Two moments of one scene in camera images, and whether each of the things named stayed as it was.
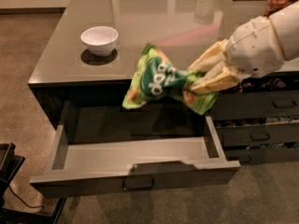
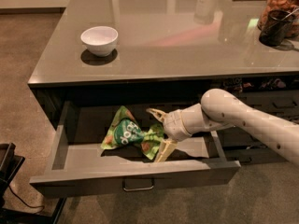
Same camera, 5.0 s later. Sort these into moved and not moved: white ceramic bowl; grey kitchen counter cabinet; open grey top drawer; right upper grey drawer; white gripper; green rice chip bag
Moved: green rice chip bag; white gripper
Not moved: white ceramic bowl; open grey top drawer; right upper grey drawer; grey kitchen counter cabinet
